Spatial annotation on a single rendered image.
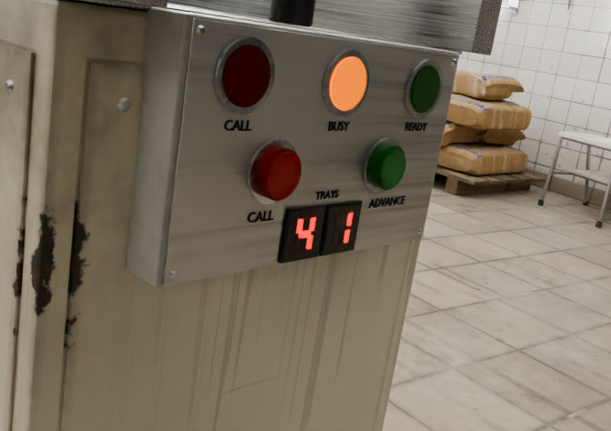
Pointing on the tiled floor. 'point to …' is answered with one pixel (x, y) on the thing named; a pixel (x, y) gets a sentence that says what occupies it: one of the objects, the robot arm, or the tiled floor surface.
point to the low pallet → (455, 185)
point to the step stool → (585, 167)
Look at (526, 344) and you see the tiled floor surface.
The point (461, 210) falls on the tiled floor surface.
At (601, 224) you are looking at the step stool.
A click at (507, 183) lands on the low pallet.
